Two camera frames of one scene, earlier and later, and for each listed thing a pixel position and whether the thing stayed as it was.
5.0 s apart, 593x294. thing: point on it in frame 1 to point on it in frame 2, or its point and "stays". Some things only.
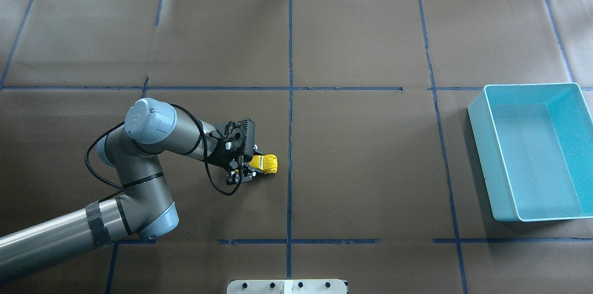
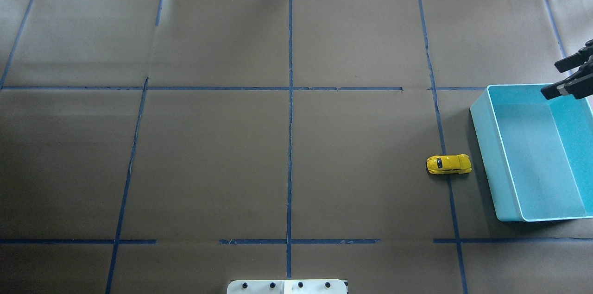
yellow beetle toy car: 268,163 to 445,164
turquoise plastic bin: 535,143 stays
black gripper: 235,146 to 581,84
